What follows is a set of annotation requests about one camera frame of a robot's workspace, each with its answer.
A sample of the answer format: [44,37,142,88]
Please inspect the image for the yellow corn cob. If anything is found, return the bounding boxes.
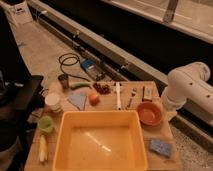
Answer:
[39,135,48,162]

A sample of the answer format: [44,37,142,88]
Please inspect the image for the white paper cup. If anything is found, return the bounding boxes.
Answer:
[45,93,61,113]

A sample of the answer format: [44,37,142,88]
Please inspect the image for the blue power box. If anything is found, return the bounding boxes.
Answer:
[80,59,95,71]

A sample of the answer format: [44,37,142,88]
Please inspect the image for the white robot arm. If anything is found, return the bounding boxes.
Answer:
[161,62,213,116]

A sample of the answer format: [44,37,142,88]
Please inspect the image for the blue sponge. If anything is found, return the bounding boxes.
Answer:
[149,139,172,158]

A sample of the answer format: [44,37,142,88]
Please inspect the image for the green pepper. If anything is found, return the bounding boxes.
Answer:
[70,83,91,90]

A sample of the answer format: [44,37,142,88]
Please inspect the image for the green plastic cup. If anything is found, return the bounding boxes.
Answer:
[37,116,54,134]

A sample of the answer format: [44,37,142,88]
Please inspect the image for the orange fruit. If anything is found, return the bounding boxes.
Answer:
[88,92,100,106]

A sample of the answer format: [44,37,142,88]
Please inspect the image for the yellow plastic tub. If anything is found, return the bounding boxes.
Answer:
[52,111,148,171]

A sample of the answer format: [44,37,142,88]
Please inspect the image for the dark red grapes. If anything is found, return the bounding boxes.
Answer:
[93,83,111,95]

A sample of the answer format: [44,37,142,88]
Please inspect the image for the metal cup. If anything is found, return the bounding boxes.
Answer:
[58,74,69,89]

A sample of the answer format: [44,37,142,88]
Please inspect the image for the white paper bag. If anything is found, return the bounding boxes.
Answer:
[7,1,33,26]

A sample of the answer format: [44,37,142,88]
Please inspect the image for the blue grey towel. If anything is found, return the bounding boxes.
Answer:
[68,92,87,111]

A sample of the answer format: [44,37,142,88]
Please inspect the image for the orange bowl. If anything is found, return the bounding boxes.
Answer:
[136,102,163,126]

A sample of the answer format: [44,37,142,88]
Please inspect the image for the black coiled cable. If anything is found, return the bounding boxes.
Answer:
[58,52,92,83]

